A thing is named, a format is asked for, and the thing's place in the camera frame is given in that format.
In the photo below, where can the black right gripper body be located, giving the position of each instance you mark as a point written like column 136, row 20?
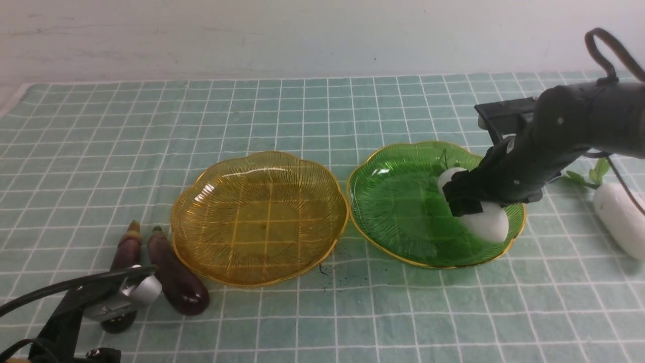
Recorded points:
column 516, row 169

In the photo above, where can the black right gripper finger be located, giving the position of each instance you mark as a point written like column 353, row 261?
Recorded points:
column 464, row 207
column 457, row 184

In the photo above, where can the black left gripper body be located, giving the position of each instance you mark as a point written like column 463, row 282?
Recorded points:
column 58, row 338

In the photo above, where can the white radish with leaves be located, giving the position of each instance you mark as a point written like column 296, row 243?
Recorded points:
column 620, row 211
column 492, row 225

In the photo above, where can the purple eggplant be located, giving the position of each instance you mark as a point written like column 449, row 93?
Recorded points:
column 128, row 254
column 183, row 290

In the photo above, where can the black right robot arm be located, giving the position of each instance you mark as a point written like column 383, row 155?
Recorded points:
column 615, row 121

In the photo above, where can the green glass plate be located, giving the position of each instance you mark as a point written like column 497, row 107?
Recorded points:
column 396, row 205

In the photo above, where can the green checkered tablecloth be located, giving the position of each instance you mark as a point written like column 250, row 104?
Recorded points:
column 80, row 162

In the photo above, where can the amber glass plate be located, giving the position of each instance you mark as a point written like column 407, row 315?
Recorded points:
column 258, row 220

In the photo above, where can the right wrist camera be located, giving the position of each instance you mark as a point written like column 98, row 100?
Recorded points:
column 505, row 117

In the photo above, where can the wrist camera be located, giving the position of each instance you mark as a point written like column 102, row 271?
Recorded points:
column 505, row 117
column 132, row 295

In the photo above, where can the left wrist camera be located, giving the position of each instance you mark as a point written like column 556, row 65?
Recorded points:
column 132, row 295

